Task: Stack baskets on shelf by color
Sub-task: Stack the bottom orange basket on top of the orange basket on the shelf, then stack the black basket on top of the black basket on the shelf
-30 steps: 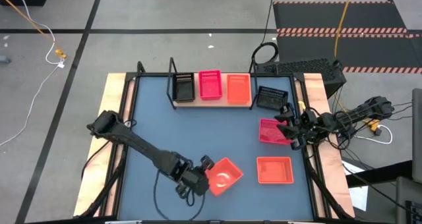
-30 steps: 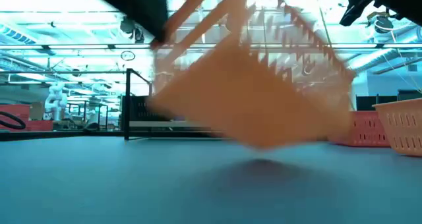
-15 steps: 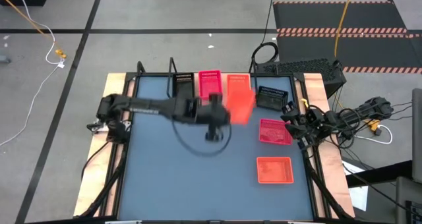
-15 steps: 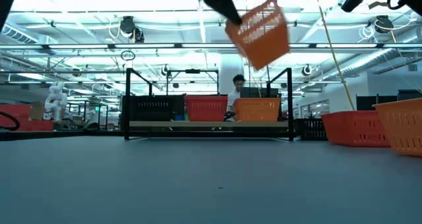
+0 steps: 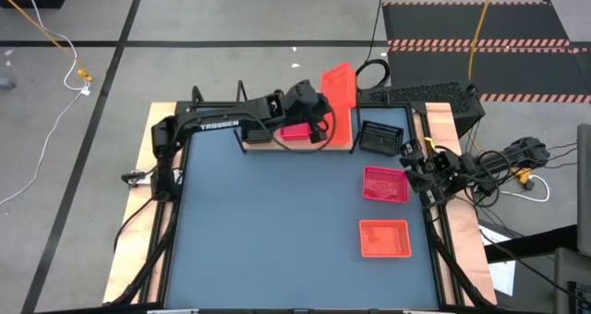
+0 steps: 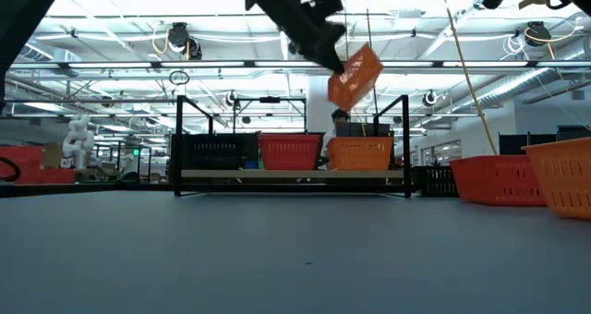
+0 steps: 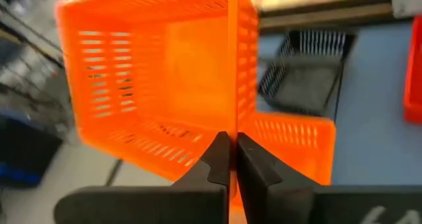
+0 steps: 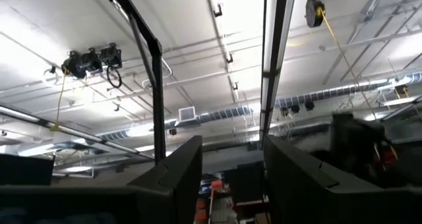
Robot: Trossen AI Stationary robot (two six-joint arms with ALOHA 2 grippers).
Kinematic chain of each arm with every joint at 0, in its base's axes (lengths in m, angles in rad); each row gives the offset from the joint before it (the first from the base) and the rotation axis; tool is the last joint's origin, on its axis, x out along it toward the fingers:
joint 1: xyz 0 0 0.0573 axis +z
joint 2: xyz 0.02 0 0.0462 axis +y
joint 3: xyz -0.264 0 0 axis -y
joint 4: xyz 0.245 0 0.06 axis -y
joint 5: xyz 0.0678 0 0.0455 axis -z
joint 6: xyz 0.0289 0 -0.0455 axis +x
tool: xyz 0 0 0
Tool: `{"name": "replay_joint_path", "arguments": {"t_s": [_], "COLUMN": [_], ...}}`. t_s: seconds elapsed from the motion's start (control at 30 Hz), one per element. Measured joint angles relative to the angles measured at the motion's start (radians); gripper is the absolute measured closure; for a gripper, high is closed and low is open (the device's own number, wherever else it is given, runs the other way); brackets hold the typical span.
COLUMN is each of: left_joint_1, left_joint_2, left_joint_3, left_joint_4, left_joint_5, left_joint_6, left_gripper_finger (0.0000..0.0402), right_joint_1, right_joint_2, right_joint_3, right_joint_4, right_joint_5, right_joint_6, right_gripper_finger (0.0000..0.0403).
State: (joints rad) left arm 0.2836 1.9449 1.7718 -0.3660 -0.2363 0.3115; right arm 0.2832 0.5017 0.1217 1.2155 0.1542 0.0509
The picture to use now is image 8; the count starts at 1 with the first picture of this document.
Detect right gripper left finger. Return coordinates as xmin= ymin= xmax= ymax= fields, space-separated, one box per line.
xmin=0 ymin=134 xmax=204 ymax=224

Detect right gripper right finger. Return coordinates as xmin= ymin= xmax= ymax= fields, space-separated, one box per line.
xmin=262 ymin=134 xmax=422 ymax=224

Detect cluttered storage rack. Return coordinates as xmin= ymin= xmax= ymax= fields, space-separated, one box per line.
xmin=195 ymin=161 xmax=272 ymax=224

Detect white ceiling vent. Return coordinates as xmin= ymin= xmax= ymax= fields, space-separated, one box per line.
xmin=177 ymin=105 xmax=198 ymax=123

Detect black screen panel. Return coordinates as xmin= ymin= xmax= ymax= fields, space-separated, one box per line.
xmin=0 ymin=153 xmax=55 ymax=186

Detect linear ceiling light strip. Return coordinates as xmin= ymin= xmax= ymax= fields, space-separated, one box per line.
xmin=0 ymin=104 xmax=154 ymax=161
xmin=259 ymin=0 xmax=298 ymax=142

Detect silver ceiling air duct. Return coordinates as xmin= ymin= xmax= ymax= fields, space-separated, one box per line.
xmin=97 ymin=70 xmax=422 ymax=142

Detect black hanging cable ring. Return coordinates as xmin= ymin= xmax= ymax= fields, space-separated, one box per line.
xmin=105 ymin=65 xmax=123 ymax=89

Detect yellow hanging extension cable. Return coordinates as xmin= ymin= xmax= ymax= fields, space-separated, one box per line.
xmin=49 ymin=69 xmax=68 ymax=132
xmin=318 ymin=8 xmax=378 ymax=121

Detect black ceiling cable reel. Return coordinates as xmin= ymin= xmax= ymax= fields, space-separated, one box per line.
xmin=80 ymin=47 xmax=104 ymax=75
xmin=100 ymin=42 xmax=123 ymax=70
xmin=61 ymin=51 xmax=87 ymax=80
xmin=305 ymin=0 xmax=327 ymax=29

